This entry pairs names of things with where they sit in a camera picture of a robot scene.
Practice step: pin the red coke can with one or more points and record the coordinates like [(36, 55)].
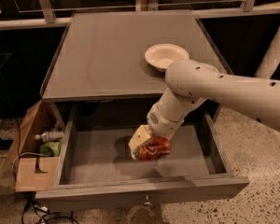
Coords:
[(158, 148)]

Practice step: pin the open grey top drawer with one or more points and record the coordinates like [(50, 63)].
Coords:
[(96, 170)]

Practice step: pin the green plastic bag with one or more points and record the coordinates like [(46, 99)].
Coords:
[(51, 149)]

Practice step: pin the grey cabinet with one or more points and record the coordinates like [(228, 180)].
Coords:
[(103, 56)]

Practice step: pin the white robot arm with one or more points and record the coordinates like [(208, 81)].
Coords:
[(189, 84)]

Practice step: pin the clear plastic bottle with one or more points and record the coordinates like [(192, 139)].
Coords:
[(49, 136)]

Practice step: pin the white bowl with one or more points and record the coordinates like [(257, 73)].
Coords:
[(160, 56)]

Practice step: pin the brown cardboard box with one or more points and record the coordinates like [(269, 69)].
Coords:
[(34, 172)]

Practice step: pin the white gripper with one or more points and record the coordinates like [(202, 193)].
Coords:
[(160, 123)]

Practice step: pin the metal railing frame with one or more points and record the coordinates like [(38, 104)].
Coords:
[(53, 13)]

